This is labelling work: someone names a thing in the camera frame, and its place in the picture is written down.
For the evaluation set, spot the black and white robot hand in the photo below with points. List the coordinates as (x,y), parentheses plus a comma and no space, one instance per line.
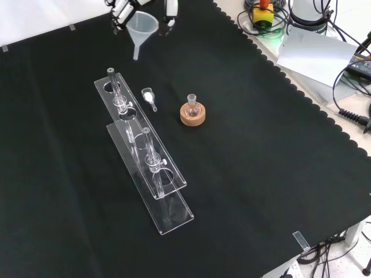
(121,13)

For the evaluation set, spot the clear plastic funnel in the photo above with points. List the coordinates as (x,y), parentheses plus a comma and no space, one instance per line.
(142,24)

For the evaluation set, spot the small glass weighing funnel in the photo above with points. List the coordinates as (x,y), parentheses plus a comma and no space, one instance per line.
(148,96)

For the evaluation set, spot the glass round-bottom flask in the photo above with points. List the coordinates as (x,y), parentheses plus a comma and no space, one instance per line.
(193,110)

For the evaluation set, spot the clear acrylic funnel stand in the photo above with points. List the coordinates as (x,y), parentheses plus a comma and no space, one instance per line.
(162,171)

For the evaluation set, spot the grey tape piece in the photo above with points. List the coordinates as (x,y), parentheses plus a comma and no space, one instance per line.
(72,27)
(4,48)

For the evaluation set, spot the yellow stop button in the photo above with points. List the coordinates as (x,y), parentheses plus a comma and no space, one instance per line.
(263,16)

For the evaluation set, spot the black cloth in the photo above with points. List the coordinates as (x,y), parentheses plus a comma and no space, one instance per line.
(246,162)

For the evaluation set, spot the pale board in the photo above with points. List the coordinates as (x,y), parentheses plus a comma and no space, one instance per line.
(316,53)

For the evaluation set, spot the black tripod leg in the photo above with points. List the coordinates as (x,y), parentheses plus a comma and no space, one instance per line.
(363,45)

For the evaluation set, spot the black power adapter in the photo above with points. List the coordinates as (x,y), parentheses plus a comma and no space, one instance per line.
(360,65)

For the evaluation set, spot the clear tape strip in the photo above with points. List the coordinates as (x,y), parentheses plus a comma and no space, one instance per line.
(301,241)

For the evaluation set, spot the white power strip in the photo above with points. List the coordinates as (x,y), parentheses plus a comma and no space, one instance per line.
(291,269)

